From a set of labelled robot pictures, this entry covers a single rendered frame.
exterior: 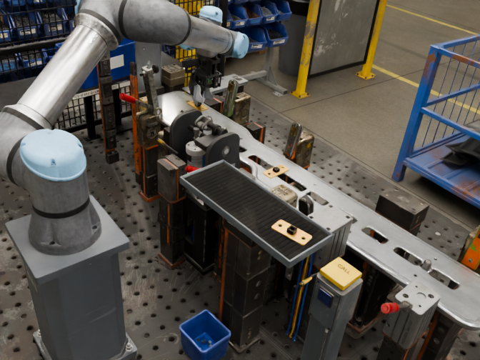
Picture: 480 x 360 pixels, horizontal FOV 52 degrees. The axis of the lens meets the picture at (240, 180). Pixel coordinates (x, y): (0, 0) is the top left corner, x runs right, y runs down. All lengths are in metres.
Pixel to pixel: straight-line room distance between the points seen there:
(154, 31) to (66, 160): 0.39
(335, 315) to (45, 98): 0.76
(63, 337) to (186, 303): 0.41
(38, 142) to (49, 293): 0.33
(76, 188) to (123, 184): 0.96
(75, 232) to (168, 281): 0.56
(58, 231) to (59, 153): 0.17
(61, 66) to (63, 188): 0.30
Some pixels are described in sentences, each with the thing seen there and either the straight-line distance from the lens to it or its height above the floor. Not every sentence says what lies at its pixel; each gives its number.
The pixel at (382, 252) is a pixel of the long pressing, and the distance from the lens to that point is 1.33.
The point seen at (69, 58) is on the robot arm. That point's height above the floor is 1.42.
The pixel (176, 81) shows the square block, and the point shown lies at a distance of 2.07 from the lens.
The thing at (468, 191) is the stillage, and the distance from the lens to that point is 3.36.
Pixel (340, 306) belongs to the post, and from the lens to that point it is 1.01.
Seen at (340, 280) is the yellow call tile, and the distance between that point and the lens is 0.99.
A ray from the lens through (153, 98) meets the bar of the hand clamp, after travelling 1.70.
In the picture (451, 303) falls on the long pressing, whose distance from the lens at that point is 1.27.
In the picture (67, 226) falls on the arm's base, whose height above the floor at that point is 1.16.
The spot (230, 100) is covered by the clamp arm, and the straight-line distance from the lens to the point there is 1.86.
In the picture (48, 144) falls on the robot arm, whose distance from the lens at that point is 1.03.
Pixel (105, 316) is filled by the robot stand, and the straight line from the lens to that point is 1.26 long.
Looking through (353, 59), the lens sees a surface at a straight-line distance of 4.98.
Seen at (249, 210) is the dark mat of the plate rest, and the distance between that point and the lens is 1.11.
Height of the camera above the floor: 1.84
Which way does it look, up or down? 34 degrees down
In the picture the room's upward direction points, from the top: 5 degrees clockwise
